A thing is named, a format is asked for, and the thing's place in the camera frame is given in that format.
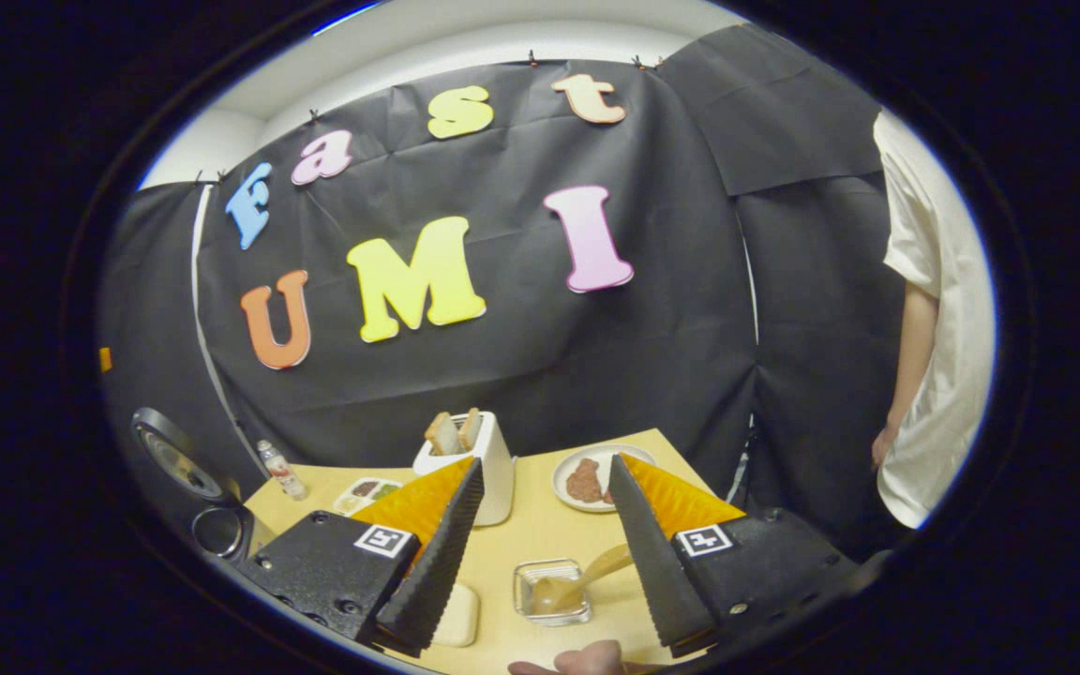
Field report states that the brown meat piece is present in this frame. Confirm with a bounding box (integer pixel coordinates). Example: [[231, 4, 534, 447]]
[[565, 457, 605, 503]]

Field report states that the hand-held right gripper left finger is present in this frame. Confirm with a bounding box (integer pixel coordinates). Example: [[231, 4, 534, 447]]
[[238, 456, 487, 659]]

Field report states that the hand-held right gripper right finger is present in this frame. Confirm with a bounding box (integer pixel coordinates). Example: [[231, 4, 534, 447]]
[[607, 453, 864, 657]]

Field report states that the clear box of white rice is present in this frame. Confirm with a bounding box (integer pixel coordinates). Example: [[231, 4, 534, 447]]
[[432, 583, 481, 648]]

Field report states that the small clear bottle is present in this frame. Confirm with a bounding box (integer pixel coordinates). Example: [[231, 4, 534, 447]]
[[257, 440, 309, 502]]

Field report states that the white toaster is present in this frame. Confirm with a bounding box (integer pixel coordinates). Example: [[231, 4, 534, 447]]
[[412, 411, 516, 527]]

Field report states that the white divided dish of beans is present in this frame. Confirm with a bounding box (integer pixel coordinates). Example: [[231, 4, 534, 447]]
[[334, 477, 405, 517]]

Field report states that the metal wire chopstick holder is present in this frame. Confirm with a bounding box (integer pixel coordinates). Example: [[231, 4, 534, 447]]
[[513, 558, 593, 627]]

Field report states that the wooden spoon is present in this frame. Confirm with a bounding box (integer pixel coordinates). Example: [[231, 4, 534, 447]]
[[531, 544, 637, 616]]

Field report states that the white round plate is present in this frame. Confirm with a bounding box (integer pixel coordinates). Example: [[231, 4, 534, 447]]
[[552, 443, 658, 513]]

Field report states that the dark grey rice cooker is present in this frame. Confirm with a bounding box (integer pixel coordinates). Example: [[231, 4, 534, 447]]
[[130, 407, 260, 563]]

